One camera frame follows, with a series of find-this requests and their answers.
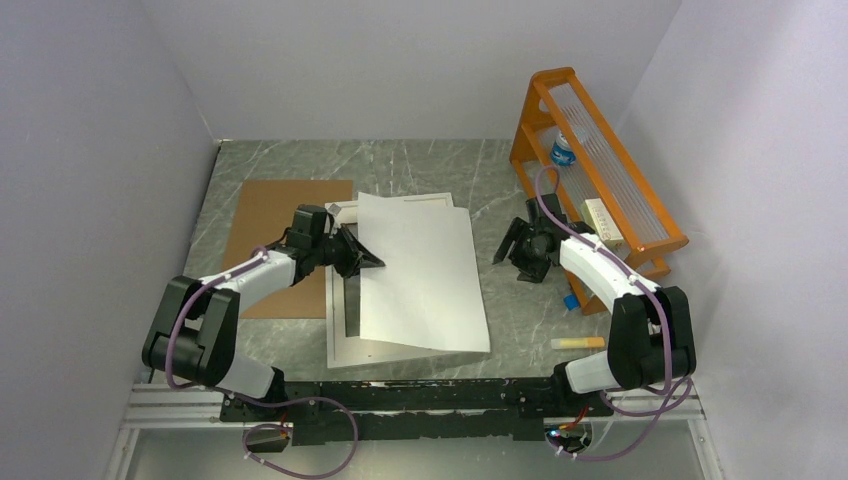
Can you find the aluminium extrusion rail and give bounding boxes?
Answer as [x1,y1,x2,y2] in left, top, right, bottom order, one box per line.
[103,383,726,479]

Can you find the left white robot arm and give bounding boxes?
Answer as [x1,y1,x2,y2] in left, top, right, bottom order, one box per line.
[141,226,384,420]

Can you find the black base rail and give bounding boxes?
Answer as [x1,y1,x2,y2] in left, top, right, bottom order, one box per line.
[219,377,612,446]

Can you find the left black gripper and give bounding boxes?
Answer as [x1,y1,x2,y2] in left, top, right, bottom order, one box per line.
[311,223,384,278]

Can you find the blue white can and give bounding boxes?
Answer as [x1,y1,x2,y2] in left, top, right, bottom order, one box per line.
[549,131,576,167]

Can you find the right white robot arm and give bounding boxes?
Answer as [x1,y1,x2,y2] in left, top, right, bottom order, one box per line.
[493,218,696,415]

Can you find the orange wooden shelf rack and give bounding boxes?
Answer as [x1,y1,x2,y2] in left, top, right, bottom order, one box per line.
[509,67,689,281]

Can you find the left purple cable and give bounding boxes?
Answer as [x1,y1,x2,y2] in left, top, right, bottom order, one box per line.
[164,248,359,478]

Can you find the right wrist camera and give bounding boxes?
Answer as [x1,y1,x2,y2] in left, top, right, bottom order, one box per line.
[525,194,568,229]

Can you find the blue capped tube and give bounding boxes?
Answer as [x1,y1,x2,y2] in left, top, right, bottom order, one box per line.
[562,290,580,311]

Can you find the brown backing board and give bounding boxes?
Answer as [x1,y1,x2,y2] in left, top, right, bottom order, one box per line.
[221,180,353,319]

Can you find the silver picture frame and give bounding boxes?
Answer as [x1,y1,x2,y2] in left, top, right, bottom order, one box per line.
[324,192,456,369]

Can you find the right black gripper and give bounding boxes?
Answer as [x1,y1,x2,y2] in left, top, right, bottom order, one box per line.
[494,217,551,284]

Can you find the white photo sheet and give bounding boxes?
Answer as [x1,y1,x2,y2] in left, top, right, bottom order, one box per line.
[357,193,491,353]

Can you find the yellow stick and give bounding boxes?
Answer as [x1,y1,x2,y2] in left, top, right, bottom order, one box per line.
[550,336,606,350]

